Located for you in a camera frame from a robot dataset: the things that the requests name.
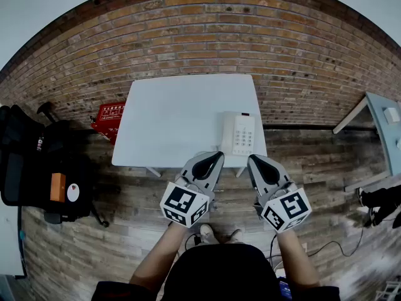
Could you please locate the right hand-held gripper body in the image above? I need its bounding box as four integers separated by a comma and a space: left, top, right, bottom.
253, 181, 313, 234

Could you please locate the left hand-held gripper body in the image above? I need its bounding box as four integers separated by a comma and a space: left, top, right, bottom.
159, 176, 217, 228

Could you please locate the person's right forearm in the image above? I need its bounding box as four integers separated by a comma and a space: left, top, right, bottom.
277, 229, 320, 290

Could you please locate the person's left forearm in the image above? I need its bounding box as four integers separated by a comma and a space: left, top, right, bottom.
130, 223, 189, 291

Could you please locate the white telephone base with keypad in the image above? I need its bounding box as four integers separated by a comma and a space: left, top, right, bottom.
219, 110, 256, 156

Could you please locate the person's left white shoe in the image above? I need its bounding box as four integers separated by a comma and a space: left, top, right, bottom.
199, 223, 220, 246

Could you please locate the person's white shoe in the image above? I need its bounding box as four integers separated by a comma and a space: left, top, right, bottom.
199, 223, 220, 246
224, 229, 244, 244

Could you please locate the white square table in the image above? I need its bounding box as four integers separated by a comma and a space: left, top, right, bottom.
112, 73, 268, 178

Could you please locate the person's right white shoe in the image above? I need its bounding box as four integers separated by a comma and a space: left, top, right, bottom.
224, 229, 244, 244

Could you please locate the blue device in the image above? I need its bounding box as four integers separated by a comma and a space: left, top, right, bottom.
278, 279, 292, 299

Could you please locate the person's dark shirt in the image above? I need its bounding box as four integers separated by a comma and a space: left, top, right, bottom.
90, 243, 342, 301

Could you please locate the red fire equipment box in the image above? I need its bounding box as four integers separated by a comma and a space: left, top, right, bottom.
90, 102, 126, 145

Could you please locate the white round badge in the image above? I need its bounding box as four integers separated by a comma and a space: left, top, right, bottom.
66, 183, 85, 204

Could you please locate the grey table with white legs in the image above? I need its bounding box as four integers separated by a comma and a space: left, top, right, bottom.
331, 92, 401, 194

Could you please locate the orange box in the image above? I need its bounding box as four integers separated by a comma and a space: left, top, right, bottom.
49, 172, 66, 203

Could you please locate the white box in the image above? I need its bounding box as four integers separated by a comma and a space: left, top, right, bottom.
382, 107, 400, 125

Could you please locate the black office chair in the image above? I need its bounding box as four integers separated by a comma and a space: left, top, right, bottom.
0, 101, 110, 228

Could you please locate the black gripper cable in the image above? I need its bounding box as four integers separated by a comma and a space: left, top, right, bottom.
268, 233, 279, 263

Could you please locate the black floor cable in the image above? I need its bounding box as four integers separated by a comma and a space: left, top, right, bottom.
308, 227, 364, 258

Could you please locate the white wire rack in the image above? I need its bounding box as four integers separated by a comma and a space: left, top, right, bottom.
374, 280, 401, 301

